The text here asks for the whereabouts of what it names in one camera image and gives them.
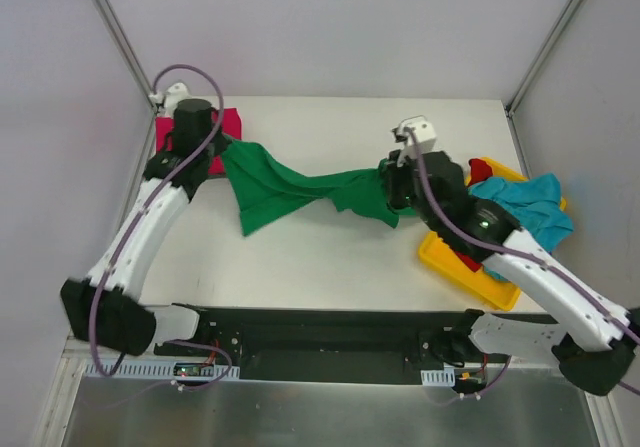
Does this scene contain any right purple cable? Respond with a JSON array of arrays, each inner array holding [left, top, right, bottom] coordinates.
[[407, 126, 640, 396]]

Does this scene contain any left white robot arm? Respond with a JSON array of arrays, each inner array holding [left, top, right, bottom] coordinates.
[[60, 98, 228, 356]]

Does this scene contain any red t shirt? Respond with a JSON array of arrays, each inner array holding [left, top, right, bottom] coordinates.
[[467, 158, 493, 187]]

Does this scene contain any green t shirt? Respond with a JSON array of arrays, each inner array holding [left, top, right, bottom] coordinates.
[[220, 141, 416, 237]]

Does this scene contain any teal t shirt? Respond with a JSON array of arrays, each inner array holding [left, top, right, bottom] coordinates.
[[470, 173, 574, 253]]

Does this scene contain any right aluminium frame post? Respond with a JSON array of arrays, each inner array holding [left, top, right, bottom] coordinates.
[[505, 0, 586, 118]]

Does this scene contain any purple cable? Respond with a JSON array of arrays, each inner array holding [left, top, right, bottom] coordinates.
[[407, 126, 640, 396], [89, 64, 225, 377]]

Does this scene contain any folded magenta t shirt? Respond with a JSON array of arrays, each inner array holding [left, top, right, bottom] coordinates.
[[155, 108, 247, 177]]

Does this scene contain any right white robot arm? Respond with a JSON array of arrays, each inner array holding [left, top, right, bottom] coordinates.
[[381, 150, 639, 396]]

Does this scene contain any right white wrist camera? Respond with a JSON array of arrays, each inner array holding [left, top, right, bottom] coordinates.
[[391, 115, 437, 166]]

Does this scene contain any left aluminium frame post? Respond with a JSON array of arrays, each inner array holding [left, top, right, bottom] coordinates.
[[92, 0, 156, 113]]

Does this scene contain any yellow plastic tray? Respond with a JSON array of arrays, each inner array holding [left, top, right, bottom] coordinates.
[[418, 157, 566, 311]]

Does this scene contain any aluminium frame post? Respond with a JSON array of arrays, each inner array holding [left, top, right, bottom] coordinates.
[[505, 0, 586, 118], [92, 0, 156, 113]]

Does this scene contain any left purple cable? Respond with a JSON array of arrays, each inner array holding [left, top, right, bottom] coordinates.
[[89, 64, 225, 377]]

